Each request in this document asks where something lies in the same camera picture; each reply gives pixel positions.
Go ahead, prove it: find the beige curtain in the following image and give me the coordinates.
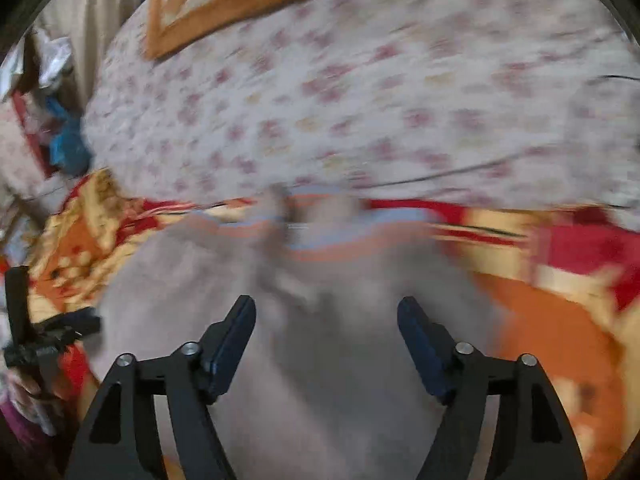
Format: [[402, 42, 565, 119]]
[[35, 0, 157, 107]]

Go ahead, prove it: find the red frame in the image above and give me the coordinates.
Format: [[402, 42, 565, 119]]
[[11, 91, 53, 178]]

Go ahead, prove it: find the floral quilt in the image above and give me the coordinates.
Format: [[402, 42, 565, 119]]
[[80, 0, 640, 211]]

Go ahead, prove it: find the red orange printed blanket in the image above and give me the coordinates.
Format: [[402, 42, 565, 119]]
[[25, 167, 640, 480]]

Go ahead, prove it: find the beige zip jacket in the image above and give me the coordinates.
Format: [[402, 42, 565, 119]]
[[97, 184, 507, 480]]

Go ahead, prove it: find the black cable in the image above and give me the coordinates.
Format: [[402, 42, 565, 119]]
[[370, 74, 640, 192]]

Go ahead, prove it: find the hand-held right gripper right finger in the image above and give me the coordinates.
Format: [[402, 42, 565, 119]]
[[397, 296, 588, 480]]

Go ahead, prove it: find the orange checkered cushion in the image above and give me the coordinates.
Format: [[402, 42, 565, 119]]
[[144, 0, 332, 61]]

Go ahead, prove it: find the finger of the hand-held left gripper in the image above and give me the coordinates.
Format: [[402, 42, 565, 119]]
[[5, 266, 31, 343], [36, 309, 102, 347]]

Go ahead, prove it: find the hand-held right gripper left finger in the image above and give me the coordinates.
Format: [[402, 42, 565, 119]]
[[65, 295, 257, 480]]

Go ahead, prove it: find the blue plastic bag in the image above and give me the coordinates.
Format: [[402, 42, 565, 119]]
[[46, 97, 94, 173]]

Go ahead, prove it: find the white plastic bag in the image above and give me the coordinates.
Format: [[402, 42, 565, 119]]
[[34, 35, 77, 88]]

